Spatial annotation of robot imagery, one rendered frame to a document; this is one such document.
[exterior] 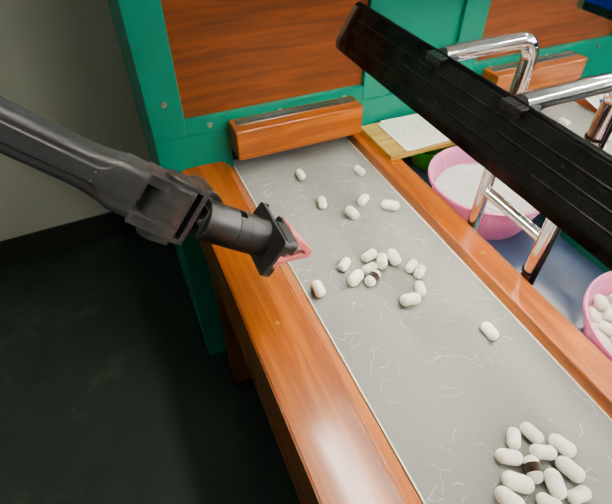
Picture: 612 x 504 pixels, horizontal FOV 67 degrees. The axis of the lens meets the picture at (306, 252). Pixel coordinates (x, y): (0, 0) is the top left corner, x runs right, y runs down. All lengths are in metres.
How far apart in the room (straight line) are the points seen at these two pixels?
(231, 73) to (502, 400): 0.78
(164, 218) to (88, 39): 1.27
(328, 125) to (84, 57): 0.99
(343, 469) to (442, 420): 0.16
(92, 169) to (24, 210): 1.53
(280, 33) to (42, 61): 0.98
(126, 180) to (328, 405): 0.39
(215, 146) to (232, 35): 0.23
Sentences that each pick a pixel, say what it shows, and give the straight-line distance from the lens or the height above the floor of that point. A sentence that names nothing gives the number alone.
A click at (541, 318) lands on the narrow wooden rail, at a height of 0.76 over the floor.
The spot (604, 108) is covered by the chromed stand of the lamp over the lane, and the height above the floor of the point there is 1.07.
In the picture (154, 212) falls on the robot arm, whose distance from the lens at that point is 0.58.
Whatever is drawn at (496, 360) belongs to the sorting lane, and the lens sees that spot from 0.79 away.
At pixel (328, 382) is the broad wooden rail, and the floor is 0.76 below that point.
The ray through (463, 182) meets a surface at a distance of 1.12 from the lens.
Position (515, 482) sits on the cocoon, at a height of 0.76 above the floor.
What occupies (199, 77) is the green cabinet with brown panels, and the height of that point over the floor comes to 0.96.
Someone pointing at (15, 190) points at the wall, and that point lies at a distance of 2.03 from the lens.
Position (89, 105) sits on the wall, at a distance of 1.88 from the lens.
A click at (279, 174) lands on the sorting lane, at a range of 1.08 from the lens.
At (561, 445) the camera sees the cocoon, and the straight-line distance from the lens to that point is 0.73.
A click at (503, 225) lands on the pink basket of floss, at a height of 0.73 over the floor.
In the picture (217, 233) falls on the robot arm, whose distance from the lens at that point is 0.61.
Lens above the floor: 1.36
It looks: 44 degrees down
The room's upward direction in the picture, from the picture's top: straight up
